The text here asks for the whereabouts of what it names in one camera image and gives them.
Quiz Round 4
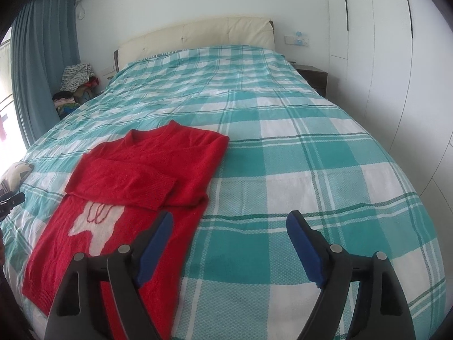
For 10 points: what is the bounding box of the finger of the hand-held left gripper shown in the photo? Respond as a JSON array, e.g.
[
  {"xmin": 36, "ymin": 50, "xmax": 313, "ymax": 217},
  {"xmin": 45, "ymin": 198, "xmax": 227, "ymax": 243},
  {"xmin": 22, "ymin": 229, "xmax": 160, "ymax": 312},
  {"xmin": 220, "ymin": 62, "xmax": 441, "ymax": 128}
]
[{"xmin": 0, "ymin": 192, "xmax": 26, "ymax": 219}]

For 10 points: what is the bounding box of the red knit sweater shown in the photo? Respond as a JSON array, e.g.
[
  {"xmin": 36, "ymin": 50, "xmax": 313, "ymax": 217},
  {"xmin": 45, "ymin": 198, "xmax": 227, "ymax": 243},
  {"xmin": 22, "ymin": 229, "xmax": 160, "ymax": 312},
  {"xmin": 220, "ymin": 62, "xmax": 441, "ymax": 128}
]
[{"xmin": 22, "ymin": 120, "xmax": 230, "ymax": 340}]

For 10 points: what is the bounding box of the cream padded headboard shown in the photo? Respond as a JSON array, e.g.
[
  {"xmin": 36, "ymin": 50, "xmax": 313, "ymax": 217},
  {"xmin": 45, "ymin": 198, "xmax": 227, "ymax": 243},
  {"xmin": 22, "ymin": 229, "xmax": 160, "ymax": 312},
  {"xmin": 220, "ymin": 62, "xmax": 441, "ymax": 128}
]
[{"xmin": 113, "ymin": 16, "xmax": 276, "ymax": 72}]

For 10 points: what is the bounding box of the blue curtain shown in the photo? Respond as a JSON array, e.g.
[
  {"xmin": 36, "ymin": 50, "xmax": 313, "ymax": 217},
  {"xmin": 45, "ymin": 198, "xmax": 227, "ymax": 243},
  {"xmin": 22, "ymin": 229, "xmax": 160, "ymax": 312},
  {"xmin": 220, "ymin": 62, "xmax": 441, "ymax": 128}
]
[{"xmin": 10, "ymin": 0, "xmax": 81, "ymax": 149}]

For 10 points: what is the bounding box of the white wardrobe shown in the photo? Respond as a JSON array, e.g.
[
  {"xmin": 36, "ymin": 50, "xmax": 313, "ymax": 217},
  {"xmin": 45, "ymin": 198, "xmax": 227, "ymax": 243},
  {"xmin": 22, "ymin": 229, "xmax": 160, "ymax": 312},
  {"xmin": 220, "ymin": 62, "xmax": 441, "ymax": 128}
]
[{"xmin": 324, "ymin": 0, "xmax": 453, "ymax": 199}]

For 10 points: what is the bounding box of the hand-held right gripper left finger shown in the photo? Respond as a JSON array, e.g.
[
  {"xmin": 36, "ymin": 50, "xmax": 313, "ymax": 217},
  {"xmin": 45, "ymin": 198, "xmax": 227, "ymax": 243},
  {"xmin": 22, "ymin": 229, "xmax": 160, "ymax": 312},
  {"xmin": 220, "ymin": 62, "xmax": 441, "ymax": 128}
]
[{"xmin": 44, "ymin": 211, "xmax": 175, "ymax": 340}]

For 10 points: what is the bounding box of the dark wooden nightstand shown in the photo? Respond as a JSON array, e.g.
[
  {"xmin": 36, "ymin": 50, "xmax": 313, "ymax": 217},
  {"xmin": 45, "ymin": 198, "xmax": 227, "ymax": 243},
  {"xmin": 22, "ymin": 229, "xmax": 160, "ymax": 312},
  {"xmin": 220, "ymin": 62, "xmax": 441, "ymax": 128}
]
[{"xmin": 292, "ymin": 64, "xmax": 328, "ymax": 98}]

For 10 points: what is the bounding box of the white wall socket panel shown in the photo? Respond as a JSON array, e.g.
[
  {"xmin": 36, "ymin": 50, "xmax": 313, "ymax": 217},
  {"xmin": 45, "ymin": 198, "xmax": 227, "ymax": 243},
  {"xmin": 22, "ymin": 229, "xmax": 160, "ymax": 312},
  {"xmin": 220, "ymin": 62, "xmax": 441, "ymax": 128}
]
[{"xmin": 284, "ymin": 32, "xmax": 309, "ymax": 47}]

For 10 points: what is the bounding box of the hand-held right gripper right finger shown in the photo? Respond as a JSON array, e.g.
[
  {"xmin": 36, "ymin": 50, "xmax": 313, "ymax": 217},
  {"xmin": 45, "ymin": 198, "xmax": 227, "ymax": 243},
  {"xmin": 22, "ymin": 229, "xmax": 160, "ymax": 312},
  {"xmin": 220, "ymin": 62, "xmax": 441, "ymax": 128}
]
[{"xmin": 286, "ymin": 210, "xmax": 415, "ymax": 340}]

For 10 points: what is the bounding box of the cream patterned cushion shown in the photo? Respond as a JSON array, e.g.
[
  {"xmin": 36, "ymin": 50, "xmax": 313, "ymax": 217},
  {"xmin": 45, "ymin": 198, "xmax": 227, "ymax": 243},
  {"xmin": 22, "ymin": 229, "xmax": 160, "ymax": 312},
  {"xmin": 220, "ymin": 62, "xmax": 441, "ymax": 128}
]
[{"xmin": 0, "ymin": 162, "xmax": 35, "ymax": 199}]

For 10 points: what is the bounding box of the teal plaid bed sheet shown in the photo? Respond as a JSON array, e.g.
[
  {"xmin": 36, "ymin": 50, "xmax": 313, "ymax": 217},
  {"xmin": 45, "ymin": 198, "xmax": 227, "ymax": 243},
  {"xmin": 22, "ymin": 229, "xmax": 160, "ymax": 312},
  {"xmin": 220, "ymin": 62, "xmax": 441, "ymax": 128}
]
[{"xmin": 0, "ymin": 44, "xmax": 448, "ymax": 340}]

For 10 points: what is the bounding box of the pile of mixed clothes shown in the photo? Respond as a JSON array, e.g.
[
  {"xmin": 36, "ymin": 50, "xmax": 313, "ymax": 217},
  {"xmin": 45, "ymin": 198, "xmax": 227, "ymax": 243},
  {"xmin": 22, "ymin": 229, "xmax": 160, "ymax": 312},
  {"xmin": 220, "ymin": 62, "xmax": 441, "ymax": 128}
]
[{"xmin": 52, "ymin": 63, "xmax": 102, "ymax": 120}]

